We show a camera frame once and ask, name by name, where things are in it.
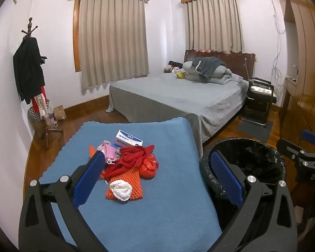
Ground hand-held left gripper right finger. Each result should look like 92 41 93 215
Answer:
199 150 298 252

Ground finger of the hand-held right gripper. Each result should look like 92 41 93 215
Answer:
301 129 315 149
276 139 308 164

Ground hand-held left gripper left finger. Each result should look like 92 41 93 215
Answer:
18 151 107 252

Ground black trash bin with liner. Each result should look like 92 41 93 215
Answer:
201 137 286 231

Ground white cloth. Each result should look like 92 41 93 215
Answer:
109 180 133 202

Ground pink face mask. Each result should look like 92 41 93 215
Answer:
96 141 121 164

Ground dark grey floor mat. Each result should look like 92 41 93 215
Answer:
236 120 273 135

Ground red cloth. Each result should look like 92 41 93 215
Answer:
102 145 155 181

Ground wooden side table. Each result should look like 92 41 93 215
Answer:
280 76 298 137

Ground large orange foam net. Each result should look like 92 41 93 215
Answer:
105 169 145 201

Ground white and blue box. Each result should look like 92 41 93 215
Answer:
113 129 144 148

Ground black metal chair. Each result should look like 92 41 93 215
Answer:
238 77 275 128

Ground red plastic bag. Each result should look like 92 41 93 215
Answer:
139 154 159 179

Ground blue table mat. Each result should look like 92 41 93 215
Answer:
39 117 223 252

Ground brown paper bag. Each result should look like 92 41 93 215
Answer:
53 105 67 121

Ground wooden wardrobe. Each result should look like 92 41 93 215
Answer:
276 0 315 142

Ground striped bag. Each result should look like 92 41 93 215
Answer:
28 100 51 124

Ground cream garment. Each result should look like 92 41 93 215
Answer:
35 94 50 117

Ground red garment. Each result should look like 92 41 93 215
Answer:
31 86 46 114

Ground bed with grey sheet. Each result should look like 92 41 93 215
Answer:
106 72 250 160

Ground folded grey quilt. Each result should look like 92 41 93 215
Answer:
182 61 233 84

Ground wooden bed headboard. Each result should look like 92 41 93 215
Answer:
184 50 256 80

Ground dark grey garment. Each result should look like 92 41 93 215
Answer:
196 57 226 78

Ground black jacket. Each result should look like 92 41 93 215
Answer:
13 37 46 101

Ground wide beige curtain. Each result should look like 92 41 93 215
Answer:
79 0 150 87

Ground wooden coat rack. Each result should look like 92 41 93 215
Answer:
21 17 65 151

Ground white wall cables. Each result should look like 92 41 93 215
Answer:
270 0 287 95

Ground wooden window frame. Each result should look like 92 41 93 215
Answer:
73 0 81 72

